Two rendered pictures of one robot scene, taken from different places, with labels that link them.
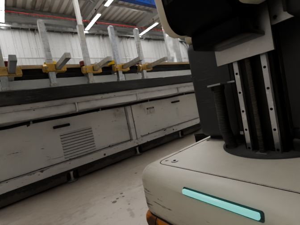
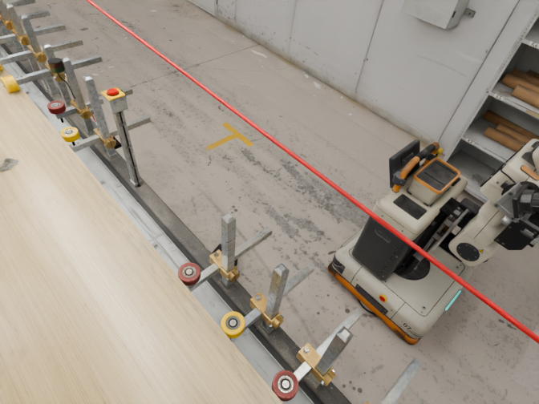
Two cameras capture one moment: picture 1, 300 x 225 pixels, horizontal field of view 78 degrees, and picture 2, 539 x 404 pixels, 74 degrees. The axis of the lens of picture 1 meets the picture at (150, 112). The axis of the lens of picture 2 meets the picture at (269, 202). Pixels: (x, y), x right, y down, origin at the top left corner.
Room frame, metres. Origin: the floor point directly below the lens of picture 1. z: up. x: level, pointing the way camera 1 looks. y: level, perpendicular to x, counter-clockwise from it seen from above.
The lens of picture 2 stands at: (1.70, 0.72, 2.06)
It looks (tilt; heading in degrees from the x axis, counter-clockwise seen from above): 49 degrees down; 259
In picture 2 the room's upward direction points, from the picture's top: 8 degrees clockwise
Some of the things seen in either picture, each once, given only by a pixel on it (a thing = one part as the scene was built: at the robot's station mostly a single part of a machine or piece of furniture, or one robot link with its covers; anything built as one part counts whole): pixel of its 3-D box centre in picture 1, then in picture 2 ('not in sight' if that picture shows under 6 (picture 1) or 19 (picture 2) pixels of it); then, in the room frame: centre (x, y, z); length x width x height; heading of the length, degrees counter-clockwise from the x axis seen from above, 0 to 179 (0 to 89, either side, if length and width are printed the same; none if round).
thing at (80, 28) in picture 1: (85, 57); (326, 361); (1.38, 0.38, 0.89); 0.04 x 0.04 x 0.48; 38
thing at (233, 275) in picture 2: (144, 67); (224, 266); (1.70, -0.03, 0.80); 0.14 x 0.06 x 0.05; 128
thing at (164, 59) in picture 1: (149, 66); (231, 257); (1.67, -0.08, 0.80); 0.43 x 0.03 x 0.04; 38
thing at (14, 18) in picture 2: not in sight; (26, 45); (2.92, -1.59, 0.90); 0.04 x 0.04 x 0.48; 38
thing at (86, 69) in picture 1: (91, 69); (316, 365); (1.39, 0.36, 0.81); 0.14 x 0.06 x 0.05; 128
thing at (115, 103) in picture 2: not in sight; (115, 101); (2.14, -0.60, 1.18); 0.07 x 0.07 x 0.08; 38
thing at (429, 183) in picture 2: not in sight; (432, 181); (0.66, -0.45, 0.87); 0.23 x 0.15 x 0.11; 38
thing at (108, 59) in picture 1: (96, 68); (321, 351); (1.36, 0.32, 0.80); 0.43 x 0.03 x 0.04; 38
